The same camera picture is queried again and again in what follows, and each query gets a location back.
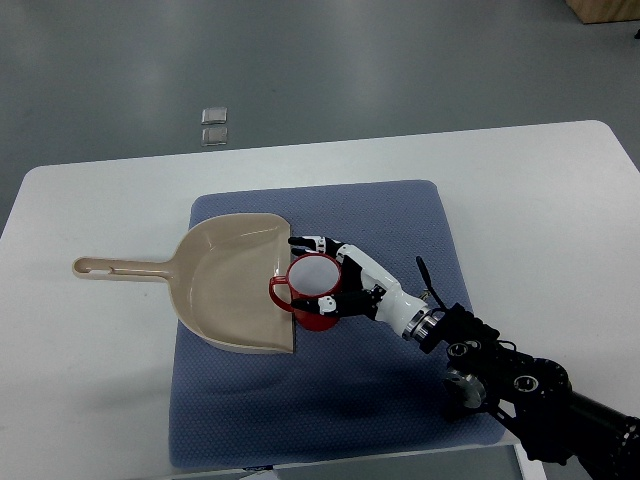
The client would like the white table leg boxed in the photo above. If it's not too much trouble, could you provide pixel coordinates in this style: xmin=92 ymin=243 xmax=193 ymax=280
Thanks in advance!
xmin=513 ymin=444 xmax=547 ymax=480

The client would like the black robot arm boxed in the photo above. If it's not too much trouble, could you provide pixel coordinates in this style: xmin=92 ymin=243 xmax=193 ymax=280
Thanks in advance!
xmin=403 ymin=302 xmax=639 ymax=479

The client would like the wooden box corner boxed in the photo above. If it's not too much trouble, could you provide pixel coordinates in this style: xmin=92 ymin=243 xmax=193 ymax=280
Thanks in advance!
xmin=566 ymin=0 xmax=639 ymax=24

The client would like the red mug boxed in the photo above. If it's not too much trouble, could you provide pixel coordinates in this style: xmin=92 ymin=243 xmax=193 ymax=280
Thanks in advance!
xmin=268 ymin=253 xmax=341 ymax=332

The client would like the blue-grey fabric mat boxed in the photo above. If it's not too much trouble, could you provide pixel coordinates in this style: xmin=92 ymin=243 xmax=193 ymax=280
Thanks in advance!
xmin=169 ymin=180 xmax=504 ymax=469

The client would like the upper metal floor plate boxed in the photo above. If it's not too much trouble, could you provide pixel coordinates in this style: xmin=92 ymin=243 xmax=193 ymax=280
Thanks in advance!
xmin=201 ymin=106 xmax=228 ymax=125

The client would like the lower metal floor plate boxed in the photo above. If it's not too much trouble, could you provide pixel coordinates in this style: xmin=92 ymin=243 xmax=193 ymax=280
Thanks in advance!
xmin=201 ymin=126 xmax=228 ymax=146

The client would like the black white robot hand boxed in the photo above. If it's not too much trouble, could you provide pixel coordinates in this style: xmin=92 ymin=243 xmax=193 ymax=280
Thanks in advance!
xmin=288 ymin=236 xmax=430 ymax=337

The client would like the metal floor plate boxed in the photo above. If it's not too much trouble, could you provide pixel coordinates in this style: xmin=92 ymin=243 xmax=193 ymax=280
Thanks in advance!
xmin=201 ymin=126 xmax=228 ymax=146
xmin=201 ymin=106 xmax=228 ymax=125

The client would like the beige plastic dustpan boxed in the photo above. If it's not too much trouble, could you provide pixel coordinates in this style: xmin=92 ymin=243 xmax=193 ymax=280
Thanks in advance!
xmin=72 ymin=213 xmax=295 ymax=354

